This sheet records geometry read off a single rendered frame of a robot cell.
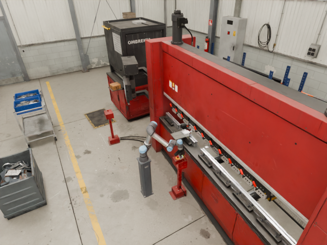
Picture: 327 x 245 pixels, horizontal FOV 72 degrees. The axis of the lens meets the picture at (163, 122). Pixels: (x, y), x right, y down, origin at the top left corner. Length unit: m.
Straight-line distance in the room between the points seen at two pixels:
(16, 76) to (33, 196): 6.45
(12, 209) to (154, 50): 3.33
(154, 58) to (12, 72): 6.93
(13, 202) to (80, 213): 1.00
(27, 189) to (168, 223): 2.21
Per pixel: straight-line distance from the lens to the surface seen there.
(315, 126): 1.98
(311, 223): 2.11
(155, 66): 3.98
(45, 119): 6.21
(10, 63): 9.88
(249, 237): 3.09
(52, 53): 9.86
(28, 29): 9.67
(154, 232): 3.72
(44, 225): 4.23
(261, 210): 2.90
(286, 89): 2.32
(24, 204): 4.34
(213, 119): 2.94
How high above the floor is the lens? 3.17
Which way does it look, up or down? 33 degrees down
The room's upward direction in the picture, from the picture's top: 2 degrees counter-clockwise
